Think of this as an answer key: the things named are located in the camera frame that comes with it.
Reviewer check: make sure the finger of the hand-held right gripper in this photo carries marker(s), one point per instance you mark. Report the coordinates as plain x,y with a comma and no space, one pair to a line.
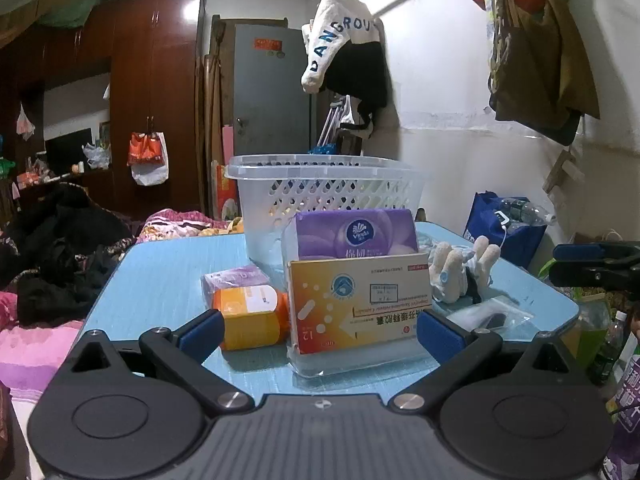
580,252
590,274

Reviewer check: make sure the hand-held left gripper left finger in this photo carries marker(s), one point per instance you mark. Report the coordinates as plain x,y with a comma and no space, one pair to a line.
202,336

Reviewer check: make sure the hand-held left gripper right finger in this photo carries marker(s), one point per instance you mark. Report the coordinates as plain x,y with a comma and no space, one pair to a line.
440,337

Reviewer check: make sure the orange bottle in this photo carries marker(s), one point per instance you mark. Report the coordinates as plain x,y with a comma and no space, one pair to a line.
245,320

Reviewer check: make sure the orange and white medicine box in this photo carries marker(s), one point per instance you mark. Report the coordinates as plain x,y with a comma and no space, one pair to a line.
350,320

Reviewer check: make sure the purple tissue pack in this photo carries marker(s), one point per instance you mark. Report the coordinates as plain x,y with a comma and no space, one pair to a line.
350,232

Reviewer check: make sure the white plastic basket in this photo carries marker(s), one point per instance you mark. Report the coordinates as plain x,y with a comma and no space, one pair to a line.
325,190

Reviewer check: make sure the clear zip bag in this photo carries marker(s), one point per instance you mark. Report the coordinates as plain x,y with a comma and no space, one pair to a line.
490,317

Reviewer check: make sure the small purple tissue packet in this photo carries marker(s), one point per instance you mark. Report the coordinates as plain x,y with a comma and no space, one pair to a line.
230,277

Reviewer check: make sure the clear plastic water bottle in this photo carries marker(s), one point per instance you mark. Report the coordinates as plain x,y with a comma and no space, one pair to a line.
525,211

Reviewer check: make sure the white plush toy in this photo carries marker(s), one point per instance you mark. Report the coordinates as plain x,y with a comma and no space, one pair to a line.
450,265

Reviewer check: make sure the green plastic bottle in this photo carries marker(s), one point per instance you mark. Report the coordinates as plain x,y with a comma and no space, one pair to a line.
607,350

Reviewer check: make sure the clear plastic box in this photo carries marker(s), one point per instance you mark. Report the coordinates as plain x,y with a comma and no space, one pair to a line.
350,364

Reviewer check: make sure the blue shopping bag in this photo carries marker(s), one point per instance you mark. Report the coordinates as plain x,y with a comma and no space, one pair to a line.
485,220

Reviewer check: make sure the dark hanging bag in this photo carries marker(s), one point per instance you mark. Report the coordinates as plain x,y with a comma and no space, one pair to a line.
545,125

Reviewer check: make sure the red printed bag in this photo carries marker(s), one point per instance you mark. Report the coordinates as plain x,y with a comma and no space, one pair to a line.
227,190

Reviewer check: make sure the purple printed packet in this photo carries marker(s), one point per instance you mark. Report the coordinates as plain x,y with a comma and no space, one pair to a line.
625,425

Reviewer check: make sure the pile of black clothes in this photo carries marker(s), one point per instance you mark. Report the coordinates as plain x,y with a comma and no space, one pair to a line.
65,240

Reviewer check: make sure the pink floral blanket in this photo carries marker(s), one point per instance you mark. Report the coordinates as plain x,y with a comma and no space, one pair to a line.
35,350

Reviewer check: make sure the orange plastic bag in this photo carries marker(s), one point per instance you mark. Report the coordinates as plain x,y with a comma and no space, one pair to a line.
146,149

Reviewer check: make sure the pink paper strip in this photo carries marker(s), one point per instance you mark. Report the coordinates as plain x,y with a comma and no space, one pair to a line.
227,141

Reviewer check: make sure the olive hanging bag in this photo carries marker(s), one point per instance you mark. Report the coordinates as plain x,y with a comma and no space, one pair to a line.
540,50

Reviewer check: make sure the crumpled white plastic bag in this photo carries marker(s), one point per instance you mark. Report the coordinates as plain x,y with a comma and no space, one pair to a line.
97,156

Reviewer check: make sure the blue plastic bag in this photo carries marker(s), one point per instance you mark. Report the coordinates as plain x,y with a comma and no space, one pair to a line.
322,149

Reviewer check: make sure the wooden planks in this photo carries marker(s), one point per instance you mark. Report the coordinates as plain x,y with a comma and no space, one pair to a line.
212,110

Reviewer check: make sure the black television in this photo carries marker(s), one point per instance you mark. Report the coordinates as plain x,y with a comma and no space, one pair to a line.
67,152

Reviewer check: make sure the grey door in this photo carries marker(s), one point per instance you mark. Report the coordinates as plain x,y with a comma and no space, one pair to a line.
270,100

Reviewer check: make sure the pink white hanging bag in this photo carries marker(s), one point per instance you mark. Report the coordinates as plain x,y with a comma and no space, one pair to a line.
25,124

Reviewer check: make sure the black garment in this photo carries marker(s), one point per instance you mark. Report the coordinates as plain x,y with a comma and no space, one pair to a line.
360,70

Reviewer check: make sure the dark wooden wardrobe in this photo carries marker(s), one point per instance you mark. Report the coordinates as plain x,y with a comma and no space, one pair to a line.
150,60

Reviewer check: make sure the red door sticker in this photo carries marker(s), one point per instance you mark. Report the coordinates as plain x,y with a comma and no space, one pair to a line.
268,45

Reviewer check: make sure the white lettered cloth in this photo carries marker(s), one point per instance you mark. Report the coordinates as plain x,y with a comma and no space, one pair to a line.
345,20

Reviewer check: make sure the green cloth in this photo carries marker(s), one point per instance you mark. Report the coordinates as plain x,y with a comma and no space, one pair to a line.
75,7

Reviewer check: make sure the wooden wall rack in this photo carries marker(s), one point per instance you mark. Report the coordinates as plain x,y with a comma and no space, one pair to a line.
562,172

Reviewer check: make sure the metal folding frame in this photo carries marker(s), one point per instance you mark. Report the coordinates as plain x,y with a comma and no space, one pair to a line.
330,125

